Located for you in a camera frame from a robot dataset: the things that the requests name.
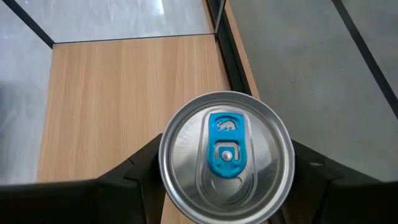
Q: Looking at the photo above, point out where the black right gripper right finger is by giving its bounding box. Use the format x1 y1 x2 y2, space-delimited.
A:
273 140 382 224

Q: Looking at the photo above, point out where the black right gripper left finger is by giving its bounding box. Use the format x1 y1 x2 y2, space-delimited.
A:
77 133 167 224

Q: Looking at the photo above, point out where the light blue Red Bull can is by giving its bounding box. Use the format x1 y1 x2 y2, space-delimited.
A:
158 90 295 224

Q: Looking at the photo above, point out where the wooden shelf board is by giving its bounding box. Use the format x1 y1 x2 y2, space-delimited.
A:
36 33 231 224

